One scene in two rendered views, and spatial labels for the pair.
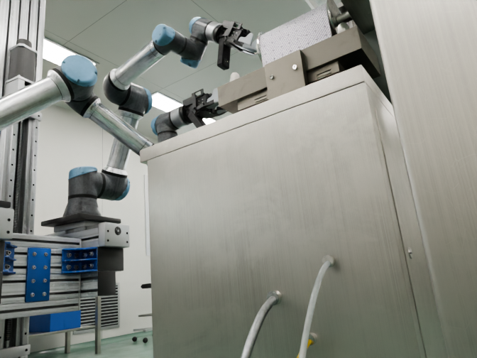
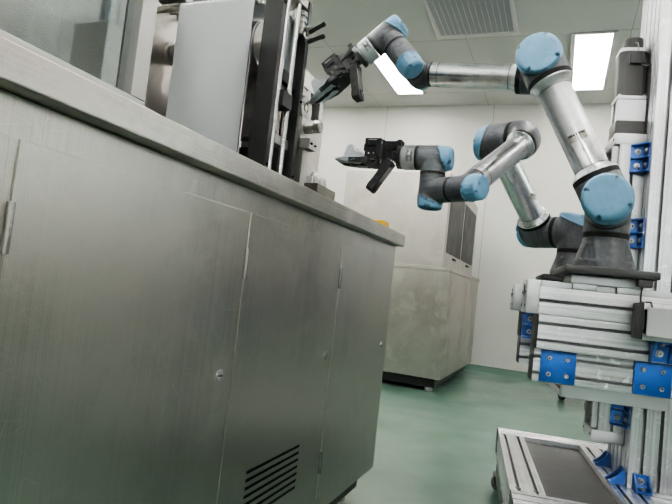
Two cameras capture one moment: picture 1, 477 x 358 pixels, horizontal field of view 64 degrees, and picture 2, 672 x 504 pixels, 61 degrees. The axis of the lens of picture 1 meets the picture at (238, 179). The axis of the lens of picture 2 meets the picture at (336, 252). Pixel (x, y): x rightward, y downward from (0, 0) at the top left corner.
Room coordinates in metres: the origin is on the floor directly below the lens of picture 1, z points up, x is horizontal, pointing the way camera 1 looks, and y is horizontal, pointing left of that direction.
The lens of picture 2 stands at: (2.96, -0.35, 0.70)
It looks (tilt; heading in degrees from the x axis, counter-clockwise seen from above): 3 degrees up; 168
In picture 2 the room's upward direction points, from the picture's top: 6 degrees clockwise
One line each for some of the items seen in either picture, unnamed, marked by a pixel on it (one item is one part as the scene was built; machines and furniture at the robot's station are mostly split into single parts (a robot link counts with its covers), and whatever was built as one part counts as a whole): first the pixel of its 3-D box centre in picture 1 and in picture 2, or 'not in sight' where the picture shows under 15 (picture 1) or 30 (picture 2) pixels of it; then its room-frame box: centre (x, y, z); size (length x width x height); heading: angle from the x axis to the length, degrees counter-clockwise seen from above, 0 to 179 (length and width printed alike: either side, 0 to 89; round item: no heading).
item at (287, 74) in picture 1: (285, 78); not in sight; (0.84, -0.14, 0.96); 0.10 x 0.03 x 0.11; 57
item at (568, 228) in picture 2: not in sight; (573, 231); (1.14, 0.88, 0.98); 0.13 x 0.12 x 0.14; 30
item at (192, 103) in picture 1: (198, 107); (384, 154); (1.26, 0.12, 1.12); 0.12 x 0.08 x 0.09; 57
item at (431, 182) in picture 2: (167, 149); (435, 190); (1.36, 0.26, 1.01); 0.11 x 0.08 x 0.11; 30
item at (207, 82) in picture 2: not in sight; (196, 97); (1.36, -0.45, 1.17); 0.34 x 0.05 x 0.54; 57
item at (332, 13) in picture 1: (336, 20); not in sight; (1.03, -0.35, 1.25); 0.15 x 0.01 x 0.15; 147
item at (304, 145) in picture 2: not in sight; (302, 166); (1.22, -0.12, 1.05); 0.06 x 0.05 x 0.31; 57
